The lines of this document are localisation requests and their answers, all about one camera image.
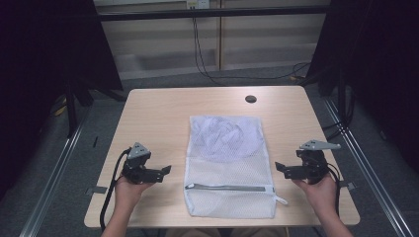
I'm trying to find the grey tape piece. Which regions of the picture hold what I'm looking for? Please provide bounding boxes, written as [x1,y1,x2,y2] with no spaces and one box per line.
[339,181,358,192]
[86,186,109,196]

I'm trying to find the white wall outlet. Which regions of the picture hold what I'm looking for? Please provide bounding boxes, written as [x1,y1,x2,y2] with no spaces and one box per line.
[186,0,211,10]

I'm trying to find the person's right hand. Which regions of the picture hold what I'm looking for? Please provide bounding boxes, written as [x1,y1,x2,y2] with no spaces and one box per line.
[291,173,340,215]

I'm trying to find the person's legs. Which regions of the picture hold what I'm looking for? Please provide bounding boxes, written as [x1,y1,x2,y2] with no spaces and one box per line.
[164,227,289,237]

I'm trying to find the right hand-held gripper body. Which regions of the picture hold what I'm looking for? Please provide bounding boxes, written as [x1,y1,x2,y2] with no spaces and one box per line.
[295,139,342,185]

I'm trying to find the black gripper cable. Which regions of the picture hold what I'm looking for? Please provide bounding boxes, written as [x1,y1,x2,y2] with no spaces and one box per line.
[99,147,132,231]
[327,162,342,216]

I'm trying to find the dark curtain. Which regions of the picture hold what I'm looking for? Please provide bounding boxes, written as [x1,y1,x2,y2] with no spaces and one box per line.
[306,0,419,173]
[0,0,125,200]

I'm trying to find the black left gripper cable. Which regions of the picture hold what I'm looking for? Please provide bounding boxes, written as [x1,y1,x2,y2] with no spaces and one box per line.
[99,147,132,231]

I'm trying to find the black floor cables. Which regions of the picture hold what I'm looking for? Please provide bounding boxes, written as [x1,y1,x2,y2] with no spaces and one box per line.
[320,119,346,142]

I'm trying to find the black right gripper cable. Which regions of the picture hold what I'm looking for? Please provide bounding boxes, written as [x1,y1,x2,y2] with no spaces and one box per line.
[327,162,342,216]

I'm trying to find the black metal stand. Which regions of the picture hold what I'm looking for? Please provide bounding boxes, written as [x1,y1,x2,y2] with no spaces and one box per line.
[335,65,351,132]
[63,78,96,139]

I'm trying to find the metal floor rail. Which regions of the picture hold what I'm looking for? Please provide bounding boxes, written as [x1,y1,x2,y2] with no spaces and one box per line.
[321,97,415,237]
[19,108,93,237]

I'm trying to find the black horizontal bar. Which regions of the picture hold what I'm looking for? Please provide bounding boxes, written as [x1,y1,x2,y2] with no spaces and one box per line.
[98,4,331,23]

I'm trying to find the person's left hand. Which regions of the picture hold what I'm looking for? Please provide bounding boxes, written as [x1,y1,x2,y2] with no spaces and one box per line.
[114,176,154,212]

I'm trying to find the white crumpled cloth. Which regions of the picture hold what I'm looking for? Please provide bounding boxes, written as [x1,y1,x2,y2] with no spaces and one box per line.
[191,116,265,162]

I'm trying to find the white mesh laundry bag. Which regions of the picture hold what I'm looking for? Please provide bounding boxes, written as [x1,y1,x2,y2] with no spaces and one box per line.
[183,114,289,219]

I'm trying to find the black wall cable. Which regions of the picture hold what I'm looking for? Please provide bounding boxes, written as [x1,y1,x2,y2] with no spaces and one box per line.
[192,17,220,86]
[194,17,311,82]

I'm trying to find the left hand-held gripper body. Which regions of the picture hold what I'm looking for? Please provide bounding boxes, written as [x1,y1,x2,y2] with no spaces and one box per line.
[122,141,155,185]

